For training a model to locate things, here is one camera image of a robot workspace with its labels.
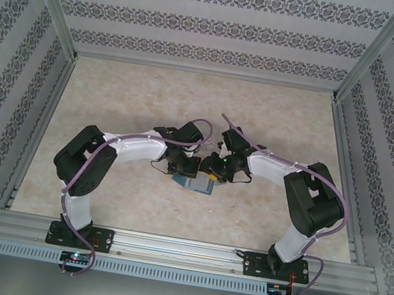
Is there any blue leather card holder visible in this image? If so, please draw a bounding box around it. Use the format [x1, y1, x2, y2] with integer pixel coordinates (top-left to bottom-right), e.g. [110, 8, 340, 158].
[170, 172, 222, 196]

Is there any thin black right gripper cable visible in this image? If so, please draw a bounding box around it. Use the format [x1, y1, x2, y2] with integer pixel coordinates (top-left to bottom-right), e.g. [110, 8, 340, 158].
[236, 169, 255, 186]

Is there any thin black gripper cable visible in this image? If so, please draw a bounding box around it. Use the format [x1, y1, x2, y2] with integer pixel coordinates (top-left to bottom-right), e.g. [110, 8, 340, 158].
[236, 169, 255, 186]
[149, 158, 171, 174]

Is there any thin black left gripper cable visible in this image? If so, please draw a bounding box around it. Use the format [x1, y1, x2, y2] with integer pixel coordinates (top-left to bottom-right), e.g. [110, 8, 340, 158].
[149, 158, 171, 174]

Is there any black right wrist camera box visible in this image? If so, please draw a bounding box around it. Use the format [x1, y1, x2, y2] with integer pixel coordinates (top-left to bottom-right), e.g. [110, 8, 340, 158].
[218, 123, 252, 156]

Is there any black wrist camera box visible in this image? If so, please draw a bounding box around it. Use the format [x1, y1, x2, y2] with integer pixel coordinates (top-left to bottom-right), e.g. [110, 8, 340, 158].
[218, 123, 252, 156]
[176, 117, 207, 146]

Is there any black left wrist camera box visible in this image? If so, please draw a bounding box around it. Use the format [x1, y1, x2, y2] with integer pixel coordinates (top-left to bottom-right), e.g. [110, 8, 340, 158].
[176, 117, 207, 146]

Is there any aluminium mounting rail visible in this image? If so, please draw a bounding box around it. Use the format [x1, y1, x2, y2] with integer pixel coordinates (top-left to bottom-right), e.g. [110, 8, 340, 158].
[0, 207, 381, 295]

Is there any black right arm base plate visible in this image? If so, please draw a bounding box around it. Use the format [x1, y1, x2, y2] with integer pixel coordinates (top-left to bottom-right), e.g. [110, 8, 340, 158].
[240, 249, 311, 287]

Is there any grey slotted cable duct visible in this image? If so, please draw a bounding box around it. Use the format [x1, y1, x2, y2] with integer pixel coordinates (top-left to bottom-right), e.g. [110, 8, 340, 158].
[0, 237, 269, 295]

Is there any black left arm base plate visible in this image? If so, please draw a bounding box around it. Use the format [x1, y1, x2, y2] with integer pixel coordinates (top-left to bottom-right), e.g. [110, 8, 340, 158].
[46, 219, 116, 255]

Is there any aluminium table side rail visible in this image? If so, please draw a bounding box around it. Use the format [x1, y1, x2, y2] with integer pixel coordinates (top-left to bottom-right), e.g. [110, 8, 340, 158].
[0, 48, 81, 219]
[305, 100, 393, 268]

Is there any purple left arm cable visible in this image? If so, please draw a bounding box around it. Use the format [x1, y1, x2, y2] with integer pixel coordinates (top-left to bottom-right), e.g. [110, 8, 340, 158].
[47, 97, 216, 295]

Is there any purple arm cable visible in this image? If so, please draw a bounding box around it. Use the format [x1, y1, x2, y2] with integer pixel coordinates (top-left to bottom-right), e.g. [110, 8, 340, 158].
[190, 112, 360, 295]
[47, 97, 216, 295]

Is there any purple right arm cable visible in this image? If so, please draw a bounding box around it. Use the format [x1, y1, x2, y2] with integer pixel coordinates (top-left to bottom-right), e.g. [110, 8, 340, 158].
[190, 112, 360, 295]

